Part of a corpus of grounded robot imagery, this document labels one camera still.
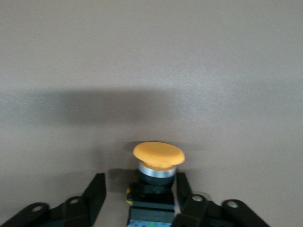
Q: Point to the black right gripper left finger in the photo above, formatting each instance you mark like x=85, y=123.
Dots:
x=87, y=203

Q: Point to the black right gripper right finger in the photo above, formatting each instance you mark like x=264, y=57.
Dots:
x=196, y=208

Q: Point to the orange mushroom push button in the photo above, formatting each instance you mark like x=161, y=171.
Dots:
x=156, y=170

